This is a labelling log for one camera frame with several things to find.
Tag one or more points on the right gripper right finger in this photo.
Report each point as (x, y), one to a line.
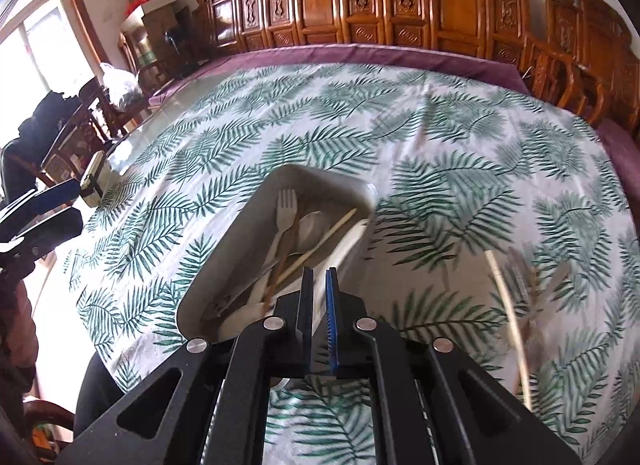
(431, 403)

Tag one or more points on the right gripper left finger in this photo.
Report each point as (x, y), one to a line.
(207, 403)

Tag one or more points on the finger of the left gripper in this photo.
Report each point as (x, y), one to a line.
(44, 236)
(35, 203)

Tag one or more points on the light bamboo chopstick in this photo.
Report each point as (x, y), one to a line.
(283, 275)

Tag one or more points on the dark wooden chopstick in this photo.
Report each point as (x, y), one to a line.
(289, 244)

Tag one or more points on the stainless steel spoon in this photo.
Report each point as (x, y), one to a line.
(311, 229)

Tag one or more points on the fern pattern tablecloth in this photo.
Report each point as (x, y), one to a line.
(462, 169)

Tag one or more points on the cardboard boxes stack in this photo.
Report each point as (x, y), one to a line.
(144, 30)

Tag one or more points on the cream plastic fork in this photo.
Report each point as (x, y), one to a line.
(285, 213)

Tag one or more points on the grey metal tray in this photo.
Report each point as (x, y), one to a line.
(226, 295)

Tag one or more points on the carved wooden bench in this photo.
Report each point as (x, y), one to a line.
(584, 63)

